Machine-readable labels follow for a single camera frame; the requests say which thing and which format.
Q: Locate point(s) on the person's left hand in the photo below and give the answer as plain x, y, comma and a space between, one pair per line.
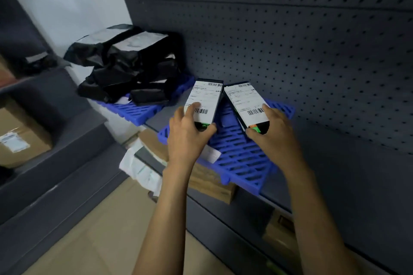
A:
184, 142

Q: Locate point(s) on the dark grey pegboard shelf unit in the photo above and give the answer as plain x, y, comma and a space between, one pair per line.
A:
306, 75

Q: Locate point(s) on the pile of black plastic packages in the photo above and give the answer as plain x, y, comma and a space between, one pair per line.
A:
129, 65

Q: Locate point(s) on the brown cardboard box with label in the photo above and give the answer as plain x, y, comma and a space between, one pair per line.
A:
19, 136

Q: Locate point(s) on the white plastic mailer bag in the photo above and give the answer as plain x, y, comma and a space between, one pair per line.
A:
140, 168

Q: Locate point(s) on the person's left forearm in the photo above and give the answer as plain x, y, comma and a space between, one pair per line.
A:
164, 220

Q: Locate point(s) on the blue plastic grid pallet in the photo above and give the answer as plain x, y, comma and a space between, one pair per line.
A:
238, 155
138, 112

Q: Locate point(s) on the white paper slip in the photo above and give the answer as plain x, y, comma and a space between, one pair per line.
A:
210, 154

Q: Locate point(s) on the black box with white label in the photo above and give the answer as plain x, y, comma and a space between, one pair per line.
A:
204, 102
247, 105

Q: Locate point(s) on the person's left thumb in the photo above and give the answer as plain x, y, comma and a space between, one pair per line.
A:
206, 129

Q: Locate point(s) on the dark grey shelf rack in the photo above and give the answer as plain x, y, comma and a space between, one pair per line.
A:
48, 142

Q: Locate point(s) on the person's right thumb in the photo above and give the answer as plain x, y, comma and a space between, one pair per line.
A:
256, 134

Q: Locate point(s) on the person's right forearm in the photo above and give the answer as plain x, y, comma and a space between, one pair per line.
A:
317, 223

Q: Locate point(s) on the person's right hand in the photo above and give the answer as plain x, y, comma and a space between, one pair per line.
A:
277, 137

